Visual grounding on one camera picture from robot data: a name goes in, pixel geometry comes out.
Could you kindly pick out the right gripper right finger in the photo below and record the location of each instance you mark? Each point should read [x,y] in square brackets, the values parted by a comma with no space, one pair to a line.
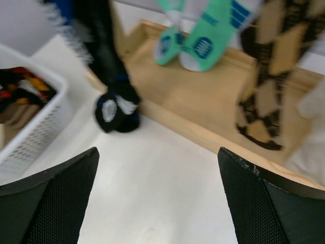
[269,208]

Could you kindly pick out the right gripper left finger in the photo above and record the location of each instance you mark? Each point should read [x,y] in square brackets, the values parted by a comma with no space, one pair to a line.
[49,206]

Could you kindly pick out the brown tan argyle sock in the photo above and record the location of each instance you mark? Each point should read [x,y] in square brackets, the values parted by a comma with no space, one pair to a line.
[279,36]

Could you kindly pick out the black blue sock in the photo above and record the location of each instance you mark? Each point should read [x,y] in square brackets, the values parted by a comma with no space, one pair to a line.
[87,28]

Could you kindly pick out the black red yellow argyle sock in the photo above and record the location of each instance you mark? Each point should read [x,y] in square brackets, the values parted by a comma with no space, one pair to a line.
[21,89]

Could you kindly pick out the white plastic basket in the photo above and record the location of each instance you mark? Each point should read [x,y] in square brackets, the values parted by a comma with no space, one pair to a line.
[21,152]

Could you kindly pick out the wooden clothes rack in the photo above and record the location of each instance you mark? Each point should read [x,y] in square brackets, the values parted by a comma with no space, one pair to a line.
[201,106]

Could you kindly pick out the mint green sock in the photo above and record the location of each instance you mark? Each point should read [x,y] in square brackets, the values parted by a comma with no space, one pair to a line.
[169,43]
[212,33]

